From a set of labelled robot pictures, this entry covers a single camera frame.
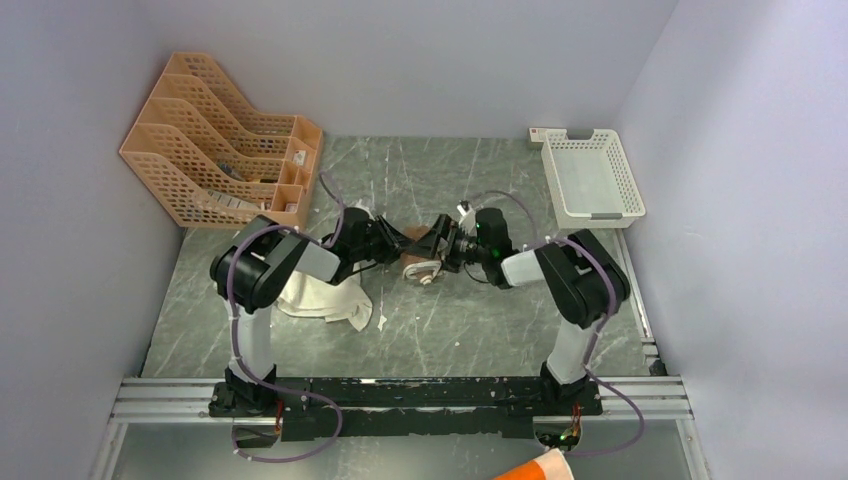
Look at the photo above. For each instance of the white plastic basket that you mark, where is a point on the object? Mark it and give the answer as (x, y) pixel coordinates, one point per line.
(590, 180)

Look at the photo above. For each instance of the yellow brown bear towel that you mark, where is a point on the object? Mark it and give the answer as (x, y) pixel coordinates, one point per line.
(414, 268)

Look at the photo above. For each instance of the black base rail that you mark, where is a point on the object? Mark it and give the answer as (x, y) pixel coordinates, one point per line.
(304, 409)

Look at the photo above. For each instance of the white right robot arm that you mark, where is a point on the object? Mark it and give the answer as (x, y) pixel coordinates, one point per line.
(586, 284)

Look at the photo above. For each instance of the orange plastic file rack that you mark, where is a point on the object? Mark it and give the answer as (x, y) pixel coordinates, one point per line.
(211, 159)

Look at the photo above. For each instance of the white towel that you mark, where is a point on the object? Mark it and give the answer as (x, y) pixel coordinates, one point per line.
(307, 297)

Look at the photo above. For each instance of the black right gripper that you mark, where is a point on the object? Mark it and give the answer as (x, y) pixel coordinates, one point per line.
(427, 246)

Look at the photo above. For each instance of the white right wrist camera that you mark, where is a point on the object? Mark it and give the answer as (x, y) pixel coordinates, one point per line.
(466, 212)

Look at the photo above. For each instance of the orange white striped object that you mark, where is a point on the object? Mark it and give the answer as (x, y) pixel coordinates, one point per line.
(552, 465)

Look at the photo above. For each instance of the small white red box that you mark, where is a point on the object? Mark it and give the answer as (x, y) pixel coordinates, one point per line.
(536, 137)

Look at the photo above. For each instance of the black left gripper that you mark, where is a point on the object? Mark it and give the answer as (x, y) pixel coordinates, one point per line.
(398, 239)

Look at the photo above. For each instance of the aluminium frame rail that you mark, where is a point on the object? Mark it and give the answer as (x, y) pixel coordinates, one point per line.
(185, 400)

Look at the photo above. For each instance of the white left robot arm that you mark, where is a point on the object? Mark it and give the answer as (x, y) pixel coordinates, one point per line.
(269, 265)

